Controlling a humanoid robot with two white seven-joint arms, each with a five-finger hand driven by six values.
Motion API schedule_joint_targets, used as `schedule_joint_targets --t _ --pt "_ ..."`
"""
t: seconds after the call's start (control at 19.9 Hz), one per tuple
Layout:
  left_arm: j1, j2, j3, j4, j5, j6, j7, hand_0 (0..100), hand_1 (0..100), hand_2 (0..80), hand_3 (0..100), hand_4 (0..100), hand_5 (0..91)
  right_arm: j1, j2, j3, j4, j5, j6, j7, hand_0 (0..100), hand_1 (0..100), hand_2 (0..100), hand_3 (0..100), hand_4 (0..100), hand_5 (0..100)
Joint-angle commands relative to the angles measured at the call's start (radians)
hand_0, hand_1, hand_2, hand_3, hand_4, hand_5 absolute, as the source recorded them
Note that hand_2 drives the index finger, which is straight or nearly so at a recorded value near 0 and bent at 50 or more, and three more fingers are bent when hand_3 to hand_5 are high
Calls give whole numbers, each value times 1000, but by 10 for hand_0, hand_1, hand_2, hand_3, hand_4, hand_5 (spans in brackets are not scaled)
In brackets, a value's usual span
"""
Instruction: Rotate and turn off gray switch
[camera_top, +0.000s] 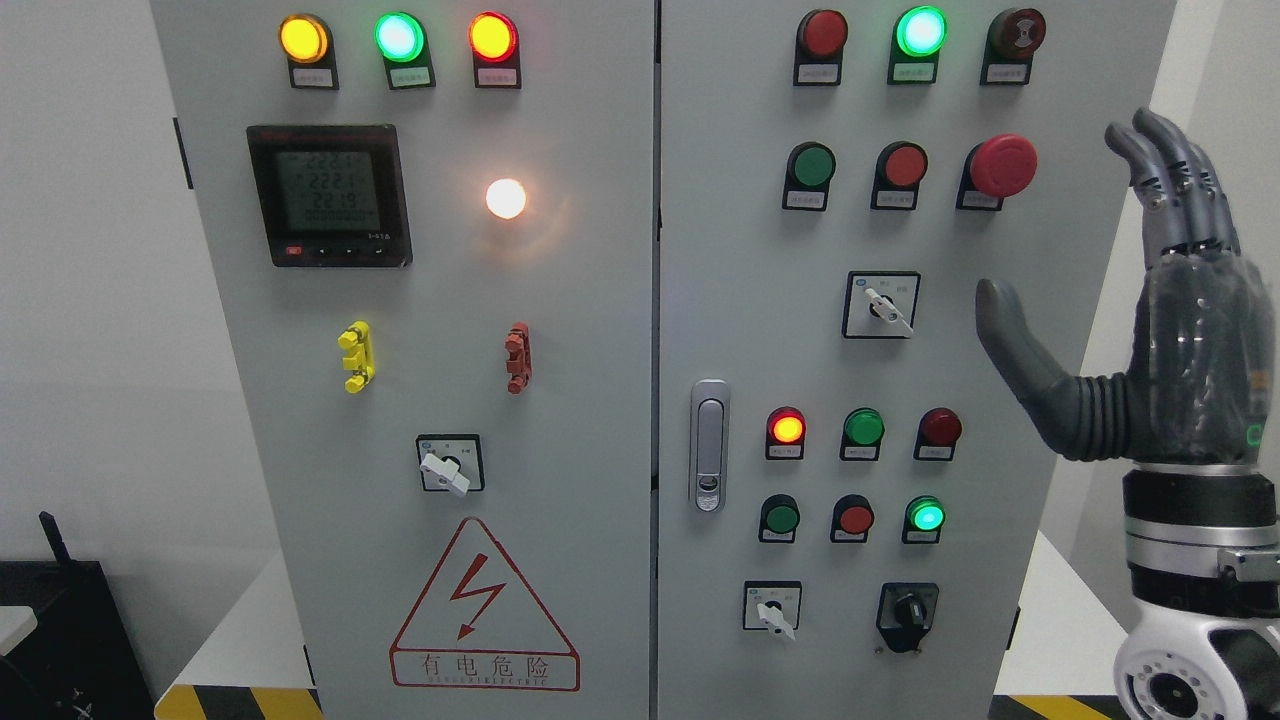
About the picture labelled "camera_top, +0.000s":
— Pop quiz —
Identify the gray robotic hand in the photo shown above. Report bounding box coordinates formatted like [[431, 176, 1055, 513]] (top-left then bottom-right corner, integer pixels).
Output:
[[975, 108, 1275, 466]]

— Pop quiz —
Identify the gray rotary switch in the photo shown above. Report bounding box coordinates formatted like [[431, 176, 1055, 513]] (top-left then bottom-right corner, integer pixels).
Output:
[[841, 270, 922, 340], [742, 580, 803, 641]]

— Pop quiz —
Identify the red emergency stop button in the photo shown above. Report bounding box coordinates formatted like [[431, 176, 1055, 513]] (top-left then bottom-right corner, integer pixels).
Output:
[[955, 133, 1039, 211]]

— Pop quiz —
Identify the lit green push button lower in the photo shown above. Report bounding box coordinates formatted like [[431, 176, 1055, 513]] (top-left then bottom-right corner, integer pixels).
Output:
[[901, 495, 947, 544]]

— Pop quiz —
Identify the green indicator middle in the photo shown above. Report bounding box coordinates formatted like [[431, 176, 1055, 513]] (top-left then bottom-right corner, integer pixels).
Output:
[[838, 407, 886, 462]]

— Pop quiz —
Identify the red push button lower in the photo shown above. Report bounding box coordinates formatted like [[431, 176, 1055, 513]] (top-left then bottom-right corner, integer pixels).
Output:
[[829, 495, 876, 544]]

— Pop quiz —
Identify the red push button upper row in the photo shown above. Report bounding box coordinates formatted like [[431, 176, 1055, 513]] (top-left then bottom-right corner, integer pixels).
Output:
[[870, 141, 929, 211]]

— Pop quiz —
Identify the dark red buzzer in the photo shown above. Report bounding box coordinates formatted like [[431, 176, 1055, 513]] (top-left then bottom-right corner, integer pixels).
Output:
[[980, 6, 1047, 86]]

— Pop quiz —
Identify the lit red indicator middle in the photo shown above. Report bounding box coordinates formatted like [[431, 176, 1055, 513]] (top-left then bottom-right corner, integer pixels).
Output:
[[765, 406, 806, 460]]

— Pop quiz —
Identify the green push button upper row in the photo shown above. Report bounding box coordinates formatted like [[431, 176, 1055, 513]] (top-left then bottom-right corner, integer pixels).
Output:
[[782, 141, 836, 211]]

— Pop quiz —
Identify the green lit indicator top right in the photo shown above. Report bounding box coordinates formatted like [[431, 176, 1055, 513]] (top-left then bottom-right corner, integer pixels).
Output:
[[886, 5, 948, 86]]

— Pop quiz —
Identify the red indicator light top right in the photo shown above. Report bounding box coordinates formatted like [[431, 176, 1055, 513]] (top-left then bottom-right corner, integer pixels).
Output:
[[794, 8, 849, 87]]

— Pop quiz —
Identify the red toggle clip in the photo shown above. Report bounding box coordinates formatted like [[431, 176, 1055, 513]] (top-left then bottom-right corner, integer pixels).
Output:
[[504, 322, 532, 395]]

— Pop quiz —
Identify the gray electrical control cabinet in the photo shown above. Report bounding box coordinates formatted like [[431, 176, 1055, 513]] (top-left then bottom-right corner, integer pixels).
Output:
[[151, 1, 1175, 719]]

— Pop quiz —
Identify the white glowing indicator light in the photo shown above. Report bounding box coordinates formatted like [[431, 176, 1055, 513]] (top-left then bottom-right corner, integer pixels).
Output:
[[485, 177, 529, 220]]

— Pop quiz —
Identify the red electric hazard warning sticker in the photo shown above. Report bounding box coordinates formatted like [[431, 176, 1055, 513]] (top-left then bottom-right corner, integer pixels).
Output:
[[389, 518, 581, 692]]

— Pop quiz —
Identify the red-orange indicator light top left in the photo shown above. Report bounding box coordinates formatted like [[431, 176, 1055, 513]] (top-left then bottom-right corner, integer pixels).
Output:
[[468, 12, 522, 88]]

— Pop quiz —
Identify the yellow toggle clip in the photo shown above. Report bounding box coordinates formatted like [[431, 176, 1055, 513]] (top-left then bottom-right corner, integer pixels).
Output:
[[337, 320, 376, 395]]

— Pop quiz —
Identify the green indicator light top left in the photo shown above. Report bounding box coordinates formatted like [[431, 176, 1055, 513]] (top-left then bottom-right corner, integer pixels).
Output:
[[372, 12, 435, 90]]

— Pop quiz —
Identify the black digital power meter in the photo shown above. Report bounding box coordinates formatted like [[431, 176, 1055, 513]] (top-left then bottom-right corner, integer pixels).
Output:
[[246, 124, 413, 268]]

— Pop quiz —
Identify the yellow indicator light top left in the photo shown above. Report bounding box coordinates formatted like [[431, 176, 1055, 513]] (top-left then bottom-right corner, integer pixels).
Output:
[[276, 13, 340, 91]]

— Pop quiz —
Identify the black box with antenna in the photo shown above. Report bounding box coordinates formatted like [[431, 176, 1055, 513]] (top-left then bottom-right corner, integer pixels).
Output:
[[1, 511, 154, 719]]

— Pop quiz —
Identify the black rotary switch bottom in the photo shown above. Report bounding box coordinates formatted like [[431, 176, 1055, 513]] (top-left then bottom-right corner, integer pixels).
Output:
[[876, 582, 940, 653]]

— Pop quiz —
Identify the gray rotary switch bottom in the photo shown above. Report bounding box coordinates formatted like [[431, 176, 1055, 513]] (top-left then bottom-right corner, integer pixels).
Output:
[[742, 580, 803, 641]]

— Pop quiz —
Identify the silver door handle lock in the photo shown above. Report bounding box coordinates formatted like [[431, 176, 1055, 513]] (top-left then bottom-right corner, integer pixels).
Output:
[[689, 379, 730, 512]]

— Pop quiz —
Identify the gray rotary switch left door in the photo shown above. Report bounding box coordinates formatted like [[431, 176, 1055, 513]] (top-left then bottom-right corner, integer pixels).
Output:
[[416, 433, 486, 497]]

